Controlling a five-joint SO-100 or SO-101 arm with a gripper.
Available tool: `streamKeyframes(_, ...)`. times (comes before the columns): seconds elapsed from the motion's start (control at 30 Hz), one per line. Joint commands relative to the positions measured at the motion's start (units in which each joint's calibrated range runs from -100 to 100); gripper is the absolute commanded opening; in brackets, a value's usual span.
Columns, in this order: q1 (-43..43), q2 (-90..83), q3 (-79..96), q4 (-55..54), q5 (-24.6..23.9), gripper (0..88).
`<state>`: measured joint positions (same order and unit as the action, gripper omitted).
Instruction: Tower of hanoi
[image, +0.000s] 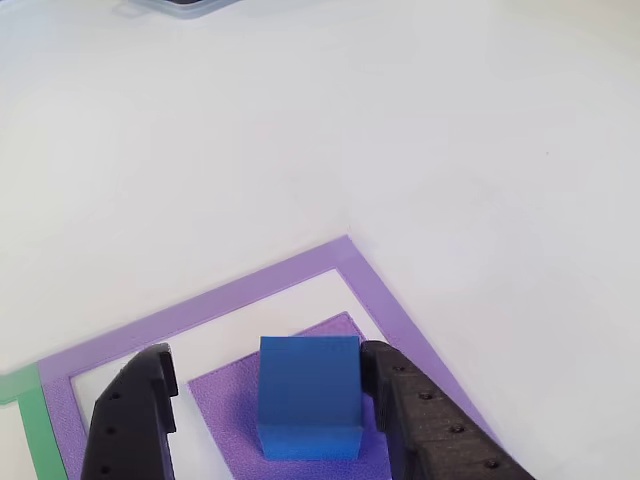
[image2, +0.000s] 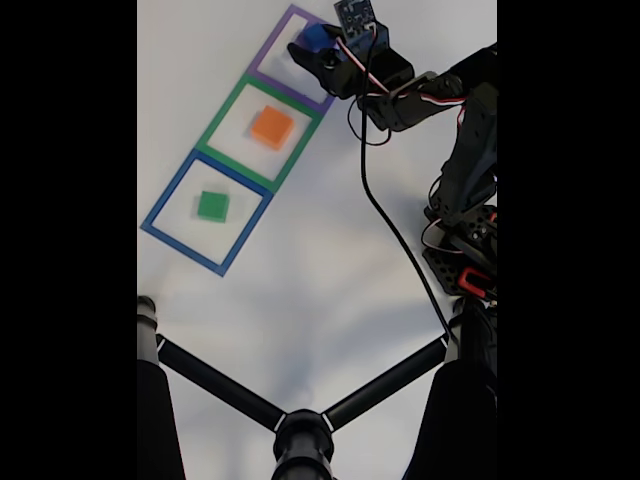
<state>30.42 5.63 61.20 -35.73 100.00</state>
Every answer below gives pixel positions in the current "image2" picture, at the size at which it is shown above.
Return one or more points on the small blue cube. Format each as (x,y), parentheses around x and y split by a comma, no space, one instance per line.
(314,37)

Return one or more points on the orange square block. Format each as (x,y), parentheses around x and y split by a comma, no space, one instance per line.
(272,127)

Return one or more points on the green cube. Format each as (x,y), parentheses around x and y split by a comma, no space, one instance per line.
(212,205)

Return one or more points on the red clamp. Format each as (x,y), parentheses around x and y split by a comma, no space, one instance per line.
(472,280)

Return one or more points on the black tripod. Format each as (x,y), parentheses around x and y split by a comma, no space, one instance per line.
(302,445)

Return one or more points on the circuit board camera, blue mount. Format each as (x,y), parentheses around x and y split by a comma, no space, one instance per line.
(360,25)

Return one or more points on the purple square frame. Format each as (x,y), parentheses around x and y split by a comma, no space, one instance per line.
(270,77)

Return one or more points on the green square frame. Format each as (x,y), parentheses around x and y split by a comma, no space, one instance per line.
(250,167)

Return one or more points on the blue square frame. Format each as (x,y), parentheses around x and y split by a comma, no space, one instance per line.
(185,247)

